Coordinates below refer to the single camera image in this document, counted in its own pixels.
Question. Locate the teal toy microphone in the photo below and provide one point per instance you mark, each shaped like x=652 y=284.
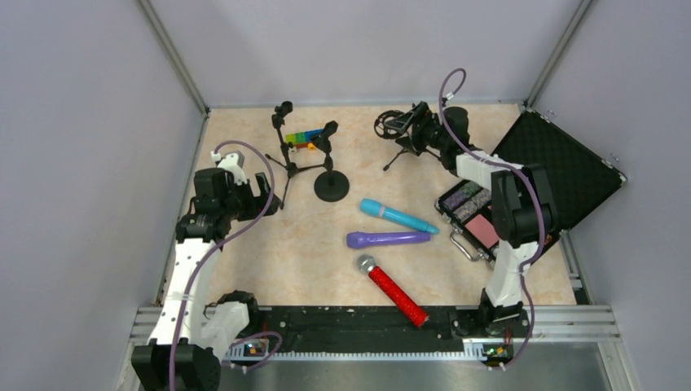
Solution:
x=376 y=209

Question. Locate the black shock-mount tripod stand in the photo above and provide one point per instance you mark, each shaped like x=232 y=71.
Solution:
x=402 y=139

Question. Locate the black tripod mic stand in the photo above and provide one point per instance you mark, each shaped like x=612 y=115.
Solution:
x=291 y=168

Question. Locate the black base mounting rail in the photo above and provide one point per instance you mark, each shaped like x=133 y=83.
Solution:
x=380 y=329

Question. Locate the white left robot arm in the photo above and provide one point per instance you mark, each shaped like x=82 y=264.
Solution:
x=185 y=349

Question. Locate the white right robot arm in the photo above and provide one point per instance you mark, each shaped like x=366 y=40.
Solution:
x=503 y=295

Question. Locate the black round-base mic stand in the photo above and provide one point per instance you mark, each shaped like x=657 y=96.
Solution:
x=331 y=185

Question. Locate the purple toy microphone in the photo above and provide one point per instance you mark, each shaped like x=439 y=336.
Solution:
x=359 y=239

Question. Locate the colourful toy brick block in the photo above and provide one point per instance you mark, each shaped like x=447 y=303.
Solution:
x=302 y=140

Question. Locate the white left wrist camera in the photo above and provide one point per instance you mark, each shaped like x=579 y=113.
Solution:
x=233 y=163

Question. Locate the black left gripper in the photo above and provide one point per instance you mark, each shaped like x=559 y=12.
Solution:
x=260 y=191

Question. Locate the red glitter microphone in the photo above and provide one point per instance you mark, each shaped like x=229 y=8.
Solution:
x=412 y=311

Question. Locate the black poker chip case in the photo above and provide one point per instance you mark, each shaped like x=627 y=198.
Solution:
x=569 y=179

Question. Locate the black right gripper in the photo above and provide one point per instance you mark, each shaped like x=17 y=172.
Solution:
x=420 y=128

